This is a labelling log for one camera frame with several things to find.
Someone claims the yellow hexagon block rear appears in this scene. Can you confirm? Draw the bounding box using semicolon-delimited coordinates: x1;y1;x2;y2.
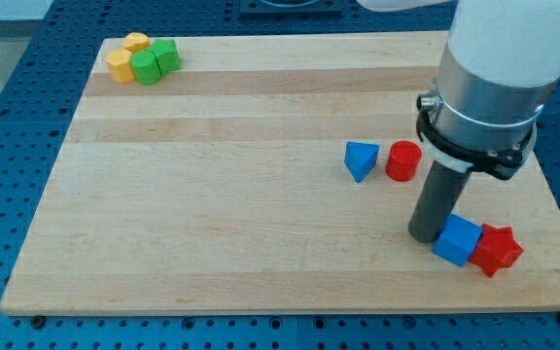
122;32;150;53

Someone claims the red cylinder block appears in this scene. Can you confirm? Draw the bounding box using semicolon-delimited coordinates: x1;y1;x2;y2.
385;140;422;182

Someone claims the red star block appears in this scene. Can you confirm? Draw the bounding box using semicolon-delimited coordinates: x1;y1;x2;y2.
468;224;524;277

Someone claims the yellow hexagon block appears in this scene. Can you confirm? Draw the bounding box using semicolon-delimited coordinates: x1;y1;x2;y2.
122;32;150;53
105;49;135;84

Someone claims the green cylinder block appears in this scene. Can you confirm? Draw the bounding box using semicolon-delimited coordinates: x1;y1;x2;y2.
130;51;161;86

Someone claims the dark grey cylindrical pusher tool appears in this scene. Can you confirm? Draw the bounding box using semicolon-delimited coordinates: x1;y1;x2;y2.
407;160;471;243

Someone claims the blue triangle block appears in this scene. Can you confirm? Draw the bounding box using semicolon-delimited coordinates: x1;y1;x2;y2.
344;142;380;183

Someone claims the blue cube block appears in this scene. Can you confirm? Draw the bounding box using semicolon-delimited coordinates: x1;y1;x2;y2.
433;214;482;266

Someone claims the wooden board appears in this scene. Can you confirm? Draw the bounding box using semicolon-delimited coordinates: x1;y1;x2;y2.
0;31;560;316

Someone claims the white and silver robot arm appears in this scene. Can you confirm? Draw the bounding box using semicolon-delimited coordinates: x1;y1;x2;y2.
417;0;560;180

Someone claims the green block rear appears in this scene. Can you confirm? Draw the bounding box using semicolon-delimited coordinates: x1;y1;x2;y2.
148;39;181;76

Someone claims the yellow hexagon block front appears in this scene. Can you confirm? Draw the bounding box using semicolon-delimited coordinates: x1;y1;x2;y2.
105;49;135;84

